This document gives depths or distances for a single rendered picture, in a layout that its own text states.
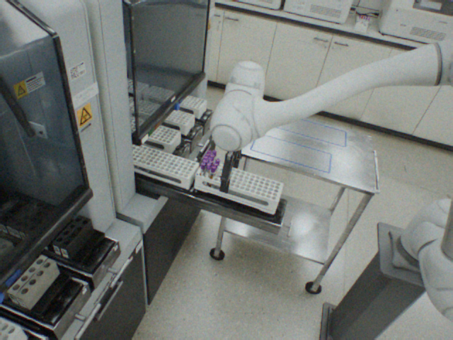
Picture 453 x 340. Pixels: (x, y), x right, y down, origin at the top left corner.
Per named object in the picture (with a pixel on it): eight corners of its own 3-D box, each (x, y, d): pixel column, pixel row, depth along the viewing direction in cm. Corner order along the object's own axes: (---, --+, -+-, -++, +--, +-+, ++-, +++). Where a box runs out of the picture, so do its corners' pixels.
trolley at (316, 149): (208, 258, 190) (225, 148, 137) (231, 206, 225) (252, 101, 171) (319, 298, 180) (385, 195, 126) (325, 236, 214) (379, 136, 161)
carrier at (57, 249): (83, 227, 98) (79, 214, 94) (88, 229, 98) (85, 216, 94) (56, 256, 89) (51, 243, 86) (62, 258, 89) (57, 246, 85)
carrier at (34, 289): (54, 270, 86) (49, 257, 82) (60, 273, 86) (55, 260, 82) (21, 309, 78) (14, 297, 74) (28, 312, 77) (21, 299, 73)
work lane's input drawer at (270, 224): (107, 181, 126) (104, 163, 120) (126, 161, 136) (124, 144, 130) (288, 243, 114) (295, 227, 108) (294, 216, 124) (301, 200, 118)
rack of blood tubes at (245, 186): (193, 188, 115) (195, 175, 111) (203, 171, 122) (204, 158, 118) (274, 214, 110) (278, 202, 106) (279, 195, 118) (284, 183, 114)
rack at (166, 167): (116, 168, 122) (115, 155, 118) (130, 153, 130) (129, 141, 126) (188, 192, 117) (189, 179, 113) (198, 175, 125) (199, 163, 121)
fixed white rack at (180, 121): (126, 120, 147) (125, 108, 143) (137, 110, 155) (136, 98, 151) (185, 137, 142) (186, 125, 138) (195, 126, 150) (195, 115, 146)
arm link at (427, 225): (438, 235, 122) (474, 195, 108) (452, 276, 109) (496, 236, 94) (396, 224, 124) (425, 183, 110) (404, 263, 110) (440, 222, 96)
